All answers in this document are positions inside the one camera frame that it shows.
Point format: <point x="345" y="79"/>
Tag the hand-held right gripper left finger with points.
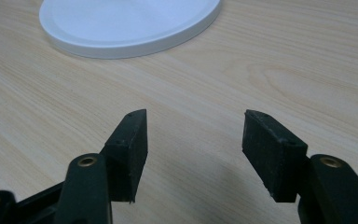
<point x="126" y="155"/>

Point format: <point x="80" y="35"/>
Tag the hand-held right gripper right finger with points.
<point x="273" y="155"/>

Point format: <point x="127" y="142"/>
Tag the white utensil rack stand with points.
<point x="127" y="28"/>

